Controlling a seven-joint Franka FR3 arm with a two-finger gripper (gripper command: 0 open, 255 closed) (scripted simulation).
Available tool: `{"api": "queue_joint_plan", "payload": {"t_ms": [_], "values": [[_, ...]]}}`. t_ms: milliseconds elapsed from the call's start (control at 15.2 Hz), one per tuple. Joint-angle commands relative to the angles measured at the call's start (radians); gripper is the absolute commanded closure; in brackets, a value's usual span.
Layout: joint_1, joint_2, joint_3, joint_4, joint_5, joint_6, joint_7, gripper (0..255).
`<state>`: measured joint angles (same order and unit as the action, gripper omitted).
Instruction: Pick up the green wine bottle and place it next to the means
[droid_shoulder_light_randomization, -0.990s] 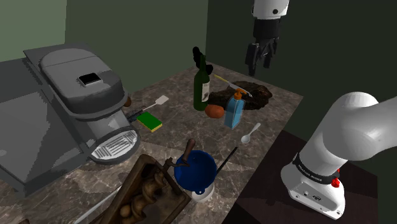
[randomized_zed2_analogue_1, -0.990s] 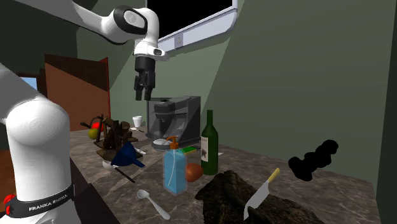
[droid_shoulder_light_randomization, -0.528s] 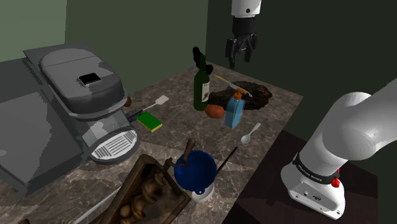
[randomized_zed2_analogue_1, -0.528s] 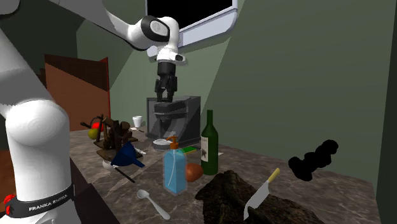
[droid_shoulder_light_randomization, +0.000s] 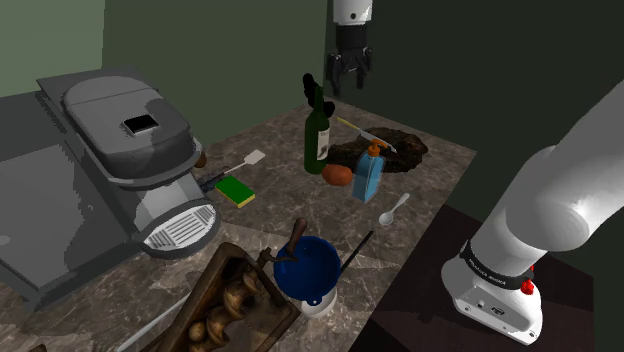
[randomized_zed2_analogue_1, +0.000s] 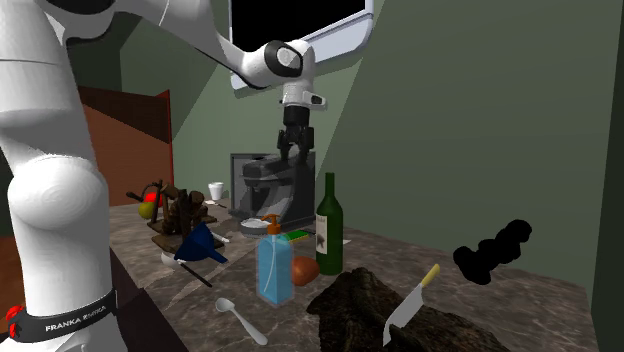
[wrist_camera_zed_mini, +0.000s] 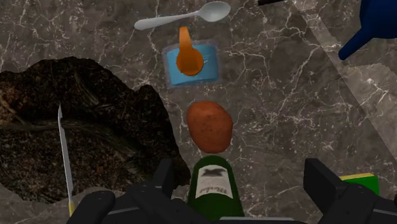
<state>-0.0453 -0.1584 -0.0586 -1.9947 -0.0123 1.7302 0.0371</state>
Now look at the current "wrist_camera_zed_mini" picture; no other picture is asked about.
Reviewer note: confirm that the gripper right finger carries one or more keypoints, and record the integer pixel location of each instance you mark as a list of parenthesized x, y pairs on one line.
[(338, 195)]

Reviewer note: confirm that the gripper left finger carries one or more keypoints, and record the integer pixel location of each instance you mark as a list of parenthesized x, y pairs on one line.
[(145, 198)]

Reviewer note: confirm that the green and yellow box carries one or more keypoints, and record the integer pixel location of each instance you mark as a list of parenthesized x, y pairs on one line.
[(366, 182)]

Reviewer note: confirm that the green wine bottle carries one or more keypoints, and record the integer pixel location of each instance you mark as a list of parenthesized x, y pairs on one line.
[(214, 192)]

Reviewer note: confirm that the dark brown rough slab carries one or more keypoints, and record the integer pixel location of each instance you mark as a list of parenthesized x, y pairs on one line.
[(93, 124)]

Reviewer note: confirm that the brown potato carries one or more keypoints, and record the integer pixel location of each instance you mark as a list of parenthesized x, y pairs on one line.
[(210, 126)]

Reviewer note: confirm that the blue sponge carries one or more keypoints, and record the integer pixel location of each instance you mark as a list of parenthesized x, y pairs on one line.
[(207, 66)]

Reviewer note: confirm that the orange scoop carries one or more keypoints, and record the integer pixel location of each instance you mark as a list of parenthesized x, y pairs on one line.
[(188, 57)]

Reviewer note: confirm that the dark blue watering can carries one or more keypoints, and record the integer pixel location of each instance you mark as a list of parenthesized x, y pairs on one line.
[(372, 21)]

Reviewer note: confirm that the white spoon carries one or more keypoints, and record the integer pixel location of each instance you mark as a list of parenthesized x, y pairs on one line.
[(198, 15)]

